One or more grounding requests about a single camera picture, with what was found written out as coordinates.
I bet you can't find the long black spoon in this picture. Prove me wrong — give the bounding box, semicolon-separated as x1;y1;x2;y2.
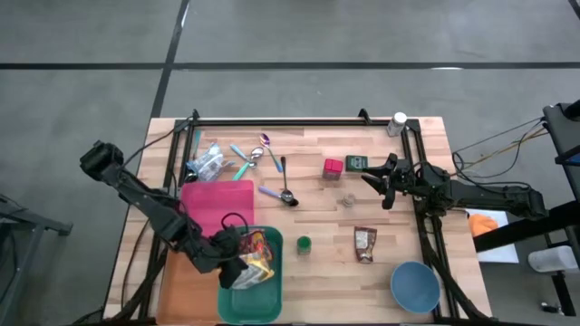
279;156;300;208

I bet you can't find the iridescent spoon blue handle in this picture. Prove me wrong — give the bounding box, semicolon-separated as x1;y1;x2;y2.
259;132;285;174

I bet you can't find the teal handled silver spoon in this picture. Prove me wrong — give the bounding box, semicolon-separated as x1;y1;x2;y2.
232;146;266;182

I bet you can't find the yellow creamy chicken noodle packet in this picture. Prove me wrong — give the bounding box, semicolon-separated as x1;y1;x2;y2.
231;251;276;291

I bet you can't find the white pill bottle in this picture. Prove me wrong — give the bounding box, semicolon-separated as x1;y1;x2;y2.
386;111;408;138

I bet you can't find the pink plastic tray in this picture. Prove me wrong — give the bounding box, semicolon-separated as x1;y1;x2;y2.
179;178;256;236

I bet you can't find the small black wheel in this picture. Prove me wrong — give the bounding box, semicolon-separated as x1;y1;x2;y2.
540;301;566;317

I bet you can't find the black aluminium table frame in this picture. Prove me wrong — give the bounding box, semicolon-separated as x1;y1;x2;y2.
108;108;495;326

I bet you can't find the dark green tin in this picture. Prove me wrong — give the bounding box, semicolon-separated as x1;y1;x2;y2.
344;154;369;173

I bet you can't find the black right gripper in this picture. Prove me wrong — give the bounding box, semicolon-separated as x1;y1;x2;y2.
360;152;427;211

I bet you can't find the orange plastic tray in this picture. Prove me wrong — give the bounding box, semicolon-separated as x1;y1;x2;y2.
156;235;224;325

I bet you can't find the blue bowl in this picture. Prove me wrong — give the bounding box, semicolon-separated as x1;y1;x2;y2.
390;260;441;314

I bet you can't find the grey metal stand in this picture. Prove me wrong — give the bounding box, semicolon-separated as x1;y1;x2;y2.
0;193;73;326

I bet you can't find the black diagonal beam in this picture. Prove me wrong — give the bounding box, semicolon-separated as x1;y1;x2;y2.
473;198;580;254

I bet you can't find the brown snack packet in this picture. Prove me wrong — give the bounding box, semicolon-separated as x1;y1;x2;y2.
353;225;378;264

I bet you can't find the red paprika tin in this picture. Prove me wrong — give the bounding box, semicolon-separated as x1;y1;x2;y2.
322;158;344;181

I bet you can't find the white translucent container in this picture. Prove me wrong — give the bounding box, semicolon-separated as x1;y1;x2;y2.
527;244;579;273

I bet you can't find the white paper sheet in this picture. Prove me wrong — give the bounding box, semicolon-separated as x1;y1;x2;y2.
465;207;520;264

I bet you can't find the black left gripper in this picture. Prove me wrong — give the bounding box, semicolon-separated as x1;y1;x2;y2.
194;224;249;291

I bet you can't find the teal plastic bin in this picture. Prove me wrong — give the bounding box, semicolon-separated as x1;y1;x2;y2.
217;225;285;325

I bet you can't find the orange object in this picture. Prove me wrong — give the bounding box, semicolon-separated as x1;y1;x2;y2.
469;213;499;238

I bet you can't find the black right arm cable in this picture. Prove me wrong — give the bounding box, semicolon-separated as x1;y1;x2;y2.
451;151;534;187

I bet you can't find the yellow grey wire bundle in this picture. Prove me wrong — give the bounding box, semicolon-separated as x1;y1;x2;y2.
470;118;549;167

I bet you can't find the black equipment cart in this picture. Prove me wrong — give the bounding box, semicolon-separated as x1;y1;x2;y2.
542;98;580;203

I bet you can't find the silver clear snack packet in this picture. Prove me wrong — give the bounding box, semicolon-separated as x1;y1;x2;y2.
186;142;227;183

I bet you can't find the purple handled silver spoon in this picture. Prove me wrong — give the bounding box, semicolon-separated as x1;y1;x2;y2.
257;184;295;204

